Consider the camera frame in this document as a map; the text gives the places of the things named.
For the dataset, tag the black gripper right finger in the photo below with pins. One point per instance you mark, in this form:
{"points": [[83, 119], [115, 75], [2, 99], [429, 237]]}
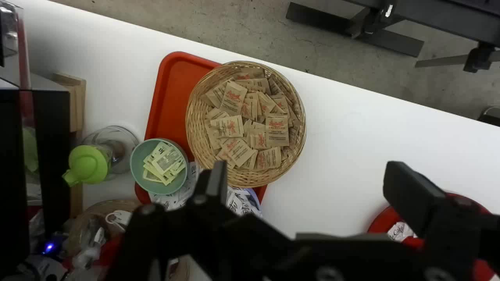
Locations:
{"points": [[422, 203]]}

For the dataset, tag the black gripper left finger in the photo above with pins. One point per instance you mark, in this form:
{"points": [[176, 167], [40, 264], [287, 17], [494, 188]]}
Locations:
{"points": [[215, 188]]}

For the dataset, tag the white blue packet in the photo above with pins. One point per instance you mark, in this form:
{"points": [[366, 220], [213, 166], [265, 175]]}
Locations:
{"points": [[244, 200]]}

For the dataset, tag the white paper packet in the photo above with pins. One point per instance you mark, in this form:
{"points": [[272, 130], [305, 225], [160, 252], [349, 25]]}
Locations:
{"points": [[401, 230]]}

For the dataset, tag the brown sugar packet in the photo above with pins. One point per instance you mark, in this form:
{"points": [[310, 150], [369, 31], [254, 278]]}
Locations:
{"points": [[252, 106], [230, 127], [233, 97], [238, 152], [277, 128], [213, 138], [254, 84], [255, 134], [271, 156], [216, 94]]}

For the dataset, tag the yellow sweetener packet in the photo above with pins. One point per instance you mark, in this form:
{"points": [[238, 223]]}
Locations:
{"points": [[165, 163]]}

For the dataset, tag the red round plate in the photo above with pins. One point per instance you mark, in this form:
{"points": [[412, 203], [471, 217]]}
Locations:
{"points": [[385, 225]]}

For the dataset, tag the round wicker basket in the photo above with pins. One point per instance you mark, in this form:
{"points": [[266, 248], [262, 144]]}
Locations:
{"points": [[194, 130]]}

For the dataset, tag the pale green bowl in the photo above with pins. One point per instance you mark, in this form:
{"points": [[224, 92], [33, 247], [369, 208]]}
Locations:
{"points": [[138, 156]]}

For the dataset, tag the orange plastic tray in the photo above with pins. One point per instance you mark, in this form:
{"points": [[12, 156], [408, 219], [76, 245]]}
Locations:
{"points": [[172, 99]]}

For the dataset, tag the clear glass jar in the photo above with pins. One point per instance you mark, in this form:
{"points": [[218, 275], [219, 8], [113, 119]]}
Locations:
{"points": [[119, 141]]}

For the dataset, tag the lime green lidded container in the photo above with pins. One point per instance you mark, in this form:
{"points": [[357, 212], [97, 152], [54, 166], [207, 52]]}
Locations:
{"points": [[87, 164]]}

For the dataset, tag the light wooden box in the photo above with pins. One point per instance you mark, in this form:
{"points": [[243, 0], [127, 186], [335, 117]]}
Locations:
{"points": [[72, 99]]}

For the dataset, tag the black coffee machine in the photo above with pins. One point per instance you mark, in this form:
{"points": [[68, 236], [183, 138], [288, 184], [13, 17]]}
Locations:
{"points": [[32, 166]]}

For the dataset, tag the black metal floor stand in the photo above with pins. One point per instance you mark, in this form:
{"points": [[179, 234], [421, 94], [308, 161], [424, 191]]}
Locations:
{"points": [[360, 28]]}

